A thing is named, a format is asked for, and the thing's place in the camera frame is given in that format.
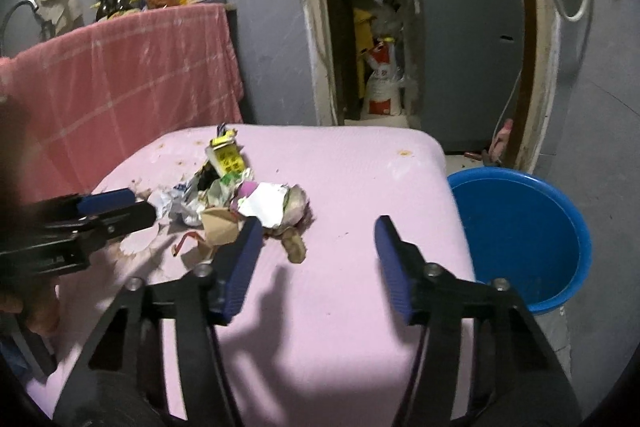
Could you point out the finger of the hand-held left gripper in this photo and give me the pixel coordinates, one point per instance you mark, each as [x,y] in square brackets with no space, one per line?
[107,201]
[125,219]

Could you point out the pink rag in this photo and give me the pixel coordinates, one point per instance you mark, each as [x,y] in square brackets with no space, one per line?
[502,139]

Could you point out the white tissue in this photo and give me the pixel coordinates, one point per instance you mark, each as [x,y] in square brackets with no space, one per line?
[185,207]

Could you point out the silver foil wrapper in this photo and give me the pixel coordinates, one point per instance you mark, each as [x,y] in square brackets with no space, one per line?
[262,202]

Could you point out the clear plastic bag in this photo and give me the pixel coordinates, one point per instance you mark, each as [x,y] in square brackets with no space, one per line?
[387,19]

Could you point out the onion chunk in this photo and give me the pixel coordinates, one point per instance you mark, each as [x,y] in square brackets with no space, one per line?
[297,207]

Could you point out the blue plastic basin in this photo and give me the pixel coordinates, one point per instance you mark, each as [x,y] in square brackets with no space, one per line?
[520,232]

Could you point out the grey washing machine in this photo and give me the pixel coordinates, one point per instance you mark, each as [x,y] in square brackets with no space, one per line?
[460,57]

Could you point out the brown ginger piece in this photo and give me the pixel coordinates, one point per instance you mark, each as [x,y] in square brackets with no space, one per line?
[296,249]

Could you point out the red checked cloth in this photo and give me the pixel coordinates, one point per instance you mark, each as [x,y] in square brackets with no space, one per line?
[125,82]

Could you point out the yellow bag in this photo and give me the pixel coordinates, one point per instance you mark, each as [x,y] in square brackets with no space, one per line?
[361,27]

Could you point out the yellow snack wrapper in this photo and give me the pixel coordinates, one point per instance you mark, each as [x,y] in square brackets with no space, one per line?
[227,157]

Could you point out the orange plastic strip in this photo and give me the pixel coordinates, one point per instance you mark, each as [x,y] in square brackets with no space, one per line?
[186,237]

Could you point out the metal faucet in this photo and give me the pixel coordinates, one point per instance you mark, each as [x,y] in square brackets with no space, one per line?
[27,1]

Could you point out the brown paper piece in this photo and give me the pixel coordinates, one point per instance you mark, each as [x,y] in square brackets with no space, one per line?
[220,224]

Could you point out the white and red rice bag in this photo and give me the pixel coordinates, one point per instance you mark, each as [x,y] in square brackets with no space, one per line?
[382,92]

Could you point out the green and white wrapper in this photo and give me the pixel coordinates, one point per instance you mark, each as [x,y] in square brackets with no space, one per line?
[222,182]

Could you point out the pink table cover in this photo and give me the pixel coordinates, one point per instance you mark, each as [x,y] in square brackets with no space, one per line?
[340,187]

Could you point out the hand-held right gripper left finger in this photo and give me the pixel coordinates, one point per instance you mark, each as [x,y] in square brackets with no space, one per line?
[245,257]

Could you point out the person's left hand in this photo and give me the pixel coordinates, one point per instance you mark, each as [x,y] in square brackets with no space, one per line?
[35,312]

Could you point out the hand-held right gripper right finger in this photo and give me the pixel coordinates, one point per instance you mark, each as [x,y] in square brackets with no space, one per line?
[395,267]

